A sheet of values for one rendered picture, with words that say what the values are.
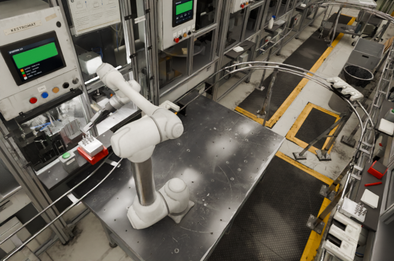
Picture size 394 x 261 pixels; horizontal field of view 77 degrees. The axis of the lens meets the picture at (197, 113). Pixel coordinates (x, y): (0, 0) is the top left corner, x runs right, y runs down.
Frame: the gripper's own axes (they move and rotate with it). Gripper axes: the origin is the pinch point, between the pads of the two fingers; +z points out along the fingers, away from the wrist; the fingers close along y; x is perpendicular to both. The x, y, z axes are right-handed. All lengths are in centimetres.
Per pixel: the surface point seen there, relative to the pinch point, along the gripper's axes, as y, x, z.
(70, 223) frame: -54, 27, 77
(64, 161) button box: 6.8, 9.6, 21.9
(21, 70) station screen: 48, -21, -7
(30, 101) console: 34.4, -15.5, 4.5
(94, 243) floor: -68, 51, 79
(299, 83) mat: -262, 72, -236
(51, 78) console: 31.8, -19.8, -10.0
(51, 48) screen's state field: 43, -24, -23
